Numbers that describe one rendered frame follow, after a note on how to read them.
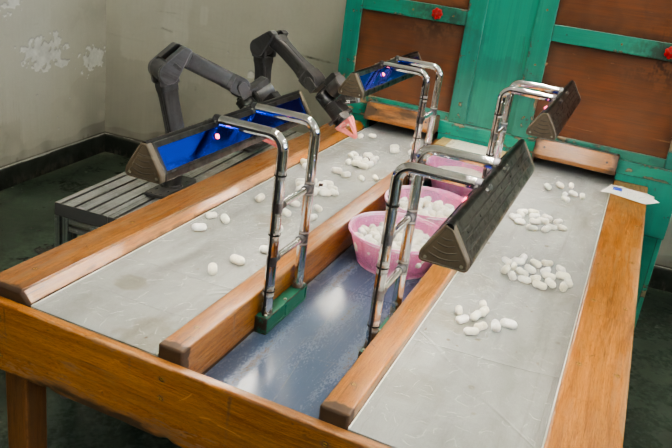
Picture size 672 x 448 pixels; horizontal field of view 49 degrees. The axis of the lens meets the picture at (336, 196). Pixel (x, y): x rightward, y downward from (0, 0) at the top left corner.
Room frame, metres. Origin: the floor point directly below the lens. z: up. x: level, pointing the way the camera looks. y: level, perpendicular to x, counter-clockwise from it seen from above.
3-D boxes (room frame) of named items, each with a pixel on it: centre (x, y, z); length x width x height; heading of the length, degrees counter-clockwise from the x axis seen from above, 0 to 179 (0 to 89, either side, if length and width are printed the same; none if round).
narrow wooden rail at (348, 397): (1.85, -0.37, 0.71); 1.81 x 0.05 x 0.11; 159
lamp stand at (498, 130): (2.24, -0.56, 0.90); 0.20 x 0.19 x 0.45; 159
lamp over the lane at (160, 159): (1.51, 0.24, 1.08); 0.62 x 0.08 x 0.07; 159
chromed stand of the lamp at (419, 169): (1.33, -0.21, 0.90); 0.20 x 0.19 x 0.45; 159
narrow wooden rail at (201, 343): (1.97, -0.07, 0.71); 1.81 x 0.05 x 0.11; 159
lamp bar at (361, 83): (2.41, -0.11, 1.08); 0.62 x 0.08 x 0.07; 159
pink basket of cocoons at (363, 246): (1.80, -0.18, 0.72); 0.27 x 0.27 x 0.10
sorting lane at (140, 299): (2.03, 0.10, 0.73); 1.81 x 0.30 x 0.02; 159
